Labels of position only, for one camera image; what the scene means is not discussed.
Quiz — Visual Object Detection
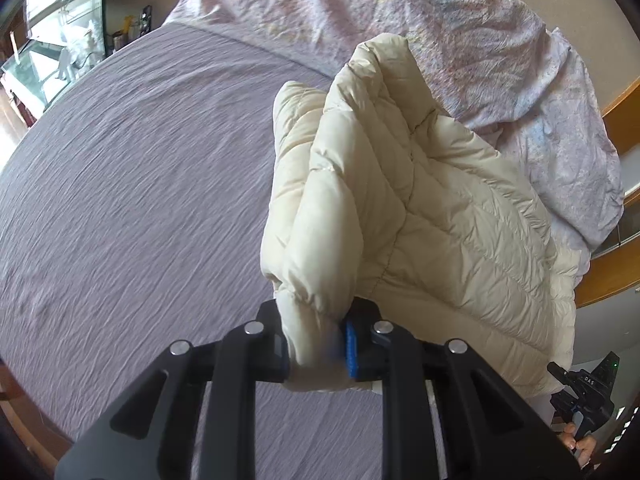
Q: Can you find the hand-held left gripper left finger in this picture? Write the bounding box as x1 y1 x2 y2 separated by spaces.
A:
55 300 291 480

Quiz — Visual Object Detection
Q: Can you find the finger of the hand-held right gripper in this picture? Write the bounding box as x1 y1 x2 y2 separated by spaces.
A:
547 362 576 388
550 395 576 423

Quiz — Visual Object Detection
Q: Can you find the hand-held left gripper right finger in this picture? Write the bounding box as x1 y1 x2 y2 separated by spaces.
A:
342 302 581 480

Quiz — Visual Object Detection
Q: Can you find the cream quilted down jacket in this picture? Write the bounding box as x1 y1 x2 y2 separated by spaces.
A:
261 32 583 396

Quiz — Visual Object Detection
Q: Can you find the person's right hand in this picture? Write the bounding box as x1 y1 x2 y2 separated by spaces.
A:
560 422 598 466

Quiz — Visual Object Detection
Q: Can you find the wooden framed glass door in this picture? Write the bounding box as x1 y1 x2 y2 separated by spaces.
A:
575 80 640 307

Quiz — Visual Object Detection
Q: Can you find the bed with purple sheet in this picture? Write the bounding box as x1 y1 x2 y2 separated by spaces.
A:
0 22 451 480

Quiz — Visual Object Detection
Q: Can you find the pink floral duvet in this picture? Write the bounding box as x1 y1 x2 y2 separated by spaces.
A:
165 0 626 251

